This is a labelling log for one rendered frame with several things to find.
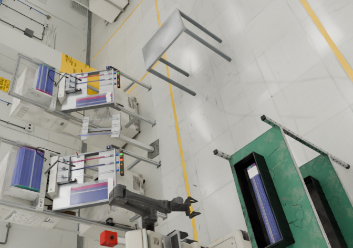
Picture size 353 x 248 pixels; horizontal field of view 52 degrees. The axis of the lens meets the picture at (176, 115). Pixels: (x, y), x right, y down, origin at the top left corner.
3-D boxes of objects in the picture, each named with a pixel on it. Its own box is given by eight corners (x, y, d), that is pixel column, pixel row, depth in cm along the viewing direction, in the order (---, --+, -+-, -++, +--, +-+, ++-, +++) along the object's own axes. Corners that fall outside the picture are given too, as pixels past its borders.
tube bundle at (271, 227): (249, 169, 237) (246, 167, 235) (258, 164, 233) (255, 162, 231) (274, 245, 204) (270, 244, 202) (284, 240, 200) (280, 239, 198)
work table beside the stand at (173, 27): (231, 59, 448) (184, 27, 403) (194, 96, 479) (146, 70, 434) (221, 39, 479) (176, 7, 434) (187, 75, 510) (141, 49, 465)
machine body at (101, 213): (146, 175, 497) (107, 163, 462) (150, 224, 451) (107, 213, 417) (118, 196, 530) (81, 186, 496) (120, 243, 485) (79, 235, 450)
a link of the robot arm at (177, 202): (161, 202, 252) (162, 213, 246) (165, 193, 244) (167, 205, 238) (177, 202, 256) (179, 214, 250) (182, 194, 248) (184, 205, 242)
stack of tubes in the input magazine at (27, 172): (44, 152, 424) (21, 145, 409) (39, 190, 391) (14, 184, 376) (39, 157, 430) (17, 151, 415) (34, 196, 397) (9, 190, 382)
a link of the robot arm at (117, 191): (103, 191, 233) (103, 205, 226) (118, 182, 227) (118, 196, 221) (149, 211, 261) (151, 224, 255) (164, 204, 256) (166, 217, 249)
